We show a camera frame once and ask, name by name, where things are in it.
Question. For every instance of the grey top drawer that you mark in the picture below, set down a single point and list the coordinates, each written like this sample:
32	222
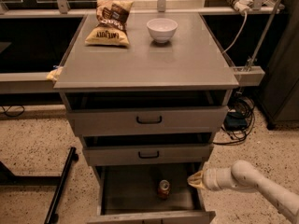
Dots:
114	122

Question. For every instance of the grey bottom drawer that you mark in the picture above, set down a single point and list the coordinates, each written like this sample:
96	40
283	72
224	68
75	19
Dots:
128	195

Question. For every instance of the yellow brown chip bag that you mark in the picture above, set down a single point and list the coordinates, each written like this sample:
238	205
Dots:
112	16

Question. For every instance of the grey drawer cabinet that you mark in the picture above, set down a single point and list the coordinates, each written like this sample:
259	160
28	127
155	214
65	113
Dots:
188	71

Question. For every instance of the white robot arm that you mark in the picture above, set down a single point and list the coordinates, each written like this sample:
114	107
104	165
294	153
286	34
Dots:
242	176

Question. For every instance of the white ceramic bowl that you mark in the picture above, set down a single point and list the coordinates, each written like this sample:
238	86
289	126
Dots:
161	30

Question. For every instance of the grey middle drawer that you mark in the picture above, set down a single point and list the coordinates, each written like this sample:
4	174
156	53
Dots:
137	155

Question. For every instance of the white power strip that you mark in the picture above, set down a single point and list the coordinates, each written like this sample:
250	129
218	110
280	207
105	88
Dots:
241	6

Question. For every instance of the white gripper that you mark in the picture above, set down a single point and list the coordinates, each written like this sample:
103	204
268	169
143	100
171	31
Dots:
209	179

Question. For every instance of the dark grey side cabinet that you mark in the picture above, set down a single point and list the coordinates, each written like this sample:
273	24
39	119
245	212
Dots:
278	95

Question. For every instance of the black metal stand leg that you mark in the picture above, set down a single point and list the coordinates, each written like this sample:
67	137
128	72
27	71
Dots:
51	216

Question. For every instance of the yellow sponge on rail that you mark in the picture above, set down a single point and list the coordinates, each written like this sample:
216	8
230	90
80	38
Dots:
54	74

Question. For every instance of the red coke can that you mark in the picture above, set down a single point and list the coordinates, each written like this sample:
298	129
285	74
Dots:
163	189

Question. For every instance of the grey drawer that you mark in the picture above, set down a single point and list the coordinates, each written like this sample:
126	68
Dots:
114	122
137	155
128	195

